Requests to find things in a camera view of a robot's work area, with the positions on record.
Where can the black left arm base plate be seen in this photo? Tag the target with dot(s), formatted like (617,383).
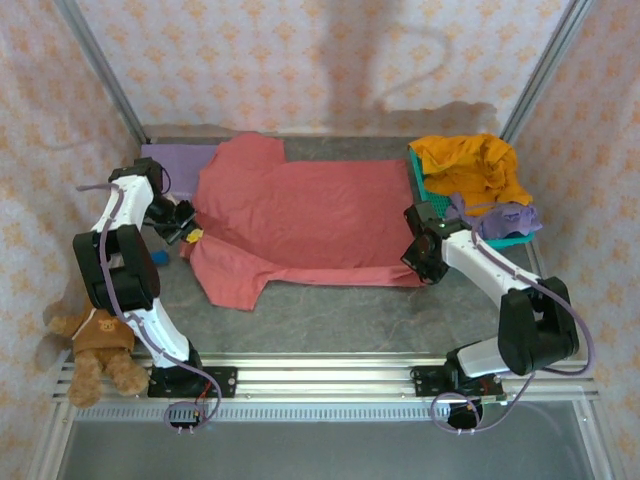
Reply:
(225,380)

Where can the crumpled orange t-shirt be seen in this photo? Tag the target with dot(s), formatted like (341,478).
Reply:
(475,165)

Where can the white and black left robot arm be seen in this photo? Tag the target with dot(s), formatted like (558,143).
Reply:
(160,335)

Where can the teal plastic basket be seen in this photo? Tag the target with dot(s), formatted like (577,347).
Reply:
(434,197)

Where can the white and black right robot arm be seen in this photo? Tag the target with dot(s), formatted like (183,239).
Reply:
(480,255)

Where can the aluminium frame post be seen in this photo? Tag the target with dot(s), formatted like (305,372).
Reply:
(100,70)
(545,65)

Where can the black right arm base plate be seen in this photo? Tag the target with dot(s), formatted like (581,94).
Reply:
(425,380)

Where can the aluminium mounting rail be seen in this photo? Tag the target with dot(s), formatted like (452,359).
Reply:
(325,377)

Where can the small blue object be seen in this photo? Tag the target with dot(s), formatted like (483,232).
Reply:
(161,257)

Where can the folded purple t-shirt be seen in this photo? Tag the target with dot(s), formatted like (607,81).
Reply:
(185,152)

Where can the brown teddy bear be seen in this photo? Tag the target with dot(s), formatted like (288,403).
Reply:
(102,330)

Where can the red t-shirt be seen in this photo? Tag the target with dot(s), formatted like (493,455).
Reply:
(310,220)

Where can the crumpled purple t-shirt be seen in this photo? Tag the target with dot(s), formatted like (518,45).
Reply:
(510,220)

